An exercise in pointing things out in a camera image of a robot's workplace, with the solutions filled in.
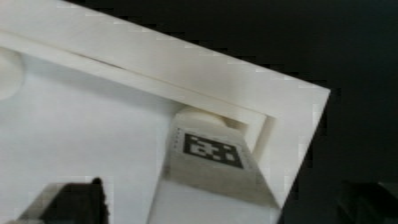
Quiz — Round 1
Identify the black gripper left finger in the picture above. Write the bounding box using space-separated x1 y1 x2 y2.
16 178 111 224

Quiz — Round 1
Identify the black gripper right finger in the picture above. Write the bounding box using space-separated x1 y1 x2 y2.
338 182 398 224

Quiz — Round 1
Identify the white table leg with tag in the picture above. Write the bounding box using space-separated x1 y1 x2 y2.
148 107 281 224

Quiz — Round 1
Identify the white square table top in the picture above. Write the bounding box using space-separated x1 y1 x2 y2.
0 0 329 224

